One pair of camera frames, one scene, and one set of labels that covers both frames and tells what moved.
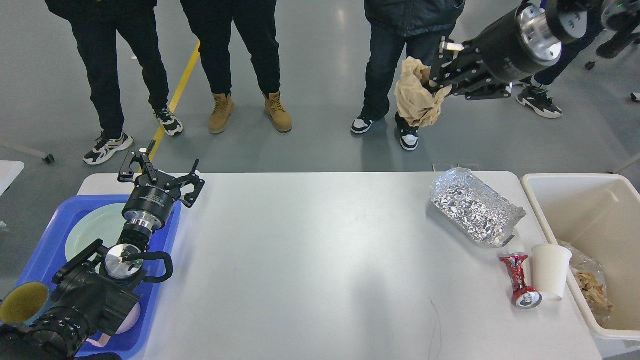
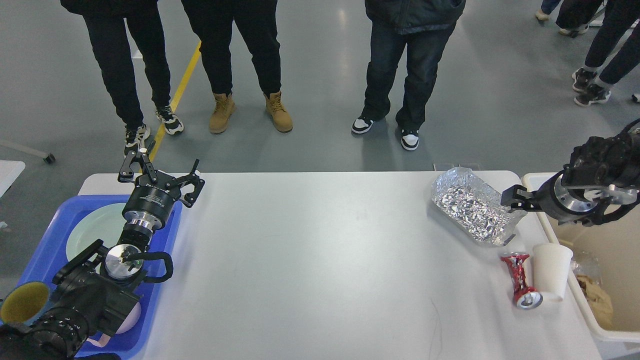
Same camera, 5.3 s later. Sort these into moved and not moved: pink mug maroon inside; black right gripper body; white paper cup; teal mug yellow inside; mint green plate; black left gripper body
Moved: black right gripper body
Not moved: white paper cup; teal mug yellow inside; mint green plate; black left gripper body; pink mug maroon inside
